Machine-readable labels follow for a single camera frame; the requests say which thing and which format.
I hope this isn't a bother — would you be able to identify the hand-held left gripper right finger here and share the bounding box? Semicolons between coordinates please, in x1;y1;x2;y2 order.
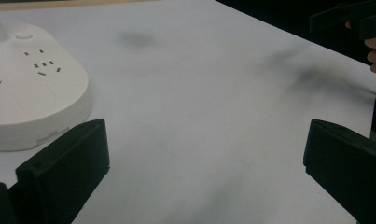
302;119;376;224

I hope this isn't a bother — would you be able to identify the white lamp base with sockets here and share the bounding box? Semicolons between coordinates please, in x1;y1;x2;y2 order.
0;0;93;152

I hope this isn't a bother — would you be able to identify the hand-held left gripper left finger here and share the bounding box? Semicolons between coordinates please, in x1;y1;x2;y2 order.
15;118;111;224

